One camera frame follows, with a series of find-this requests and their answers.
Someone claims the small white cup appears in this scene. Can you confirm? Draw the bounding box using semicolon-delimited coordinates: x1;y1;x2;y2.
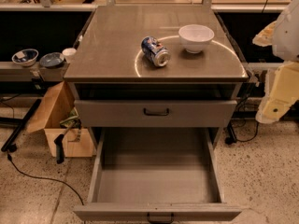
63;48;77;63

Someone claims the black cable right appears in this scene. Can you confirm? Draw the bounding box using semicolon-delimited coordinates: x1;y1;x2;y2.
224;93;260;146

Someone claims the black handled tool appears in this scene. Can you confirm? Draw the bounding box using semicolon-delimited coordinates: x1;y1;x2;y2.
54;121;75;164

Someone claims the grey top drawer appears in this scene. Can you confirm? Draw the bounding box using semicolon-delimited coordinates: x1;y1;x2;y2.
75;100;236;128

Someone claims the grey drawer cabinet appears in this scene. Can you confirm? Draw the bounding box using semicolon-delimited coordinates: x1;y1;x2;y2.
64;5;247;141

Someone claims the blue soda can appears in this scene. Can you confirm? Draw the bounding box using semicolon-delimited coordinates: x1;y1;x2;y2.
141;36;171;67

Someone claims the grey drawer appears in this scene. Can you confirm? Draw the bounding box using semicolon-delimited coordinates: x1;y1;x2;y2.
75;100;236;128
74;128;242;224

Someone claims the white bowl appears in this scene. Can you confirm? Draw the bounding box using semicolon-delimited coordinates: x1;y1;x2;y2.
178;24;214;53

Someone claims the black pole on floor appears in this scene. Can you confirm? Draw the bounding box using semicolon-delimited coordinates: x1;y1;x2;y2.
0;99;41;152

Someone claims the black floor cable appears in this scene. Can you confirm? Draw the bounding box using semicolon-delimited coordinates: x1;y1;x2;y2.
7;152;85;206

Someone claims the cardboard box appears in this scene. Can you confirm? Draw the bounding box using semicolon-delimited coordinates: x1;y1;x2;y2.
27;82;94;158

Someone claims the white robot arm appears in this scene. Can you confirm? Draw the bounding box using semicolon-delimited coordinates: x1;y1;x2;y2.
252;0;299;124

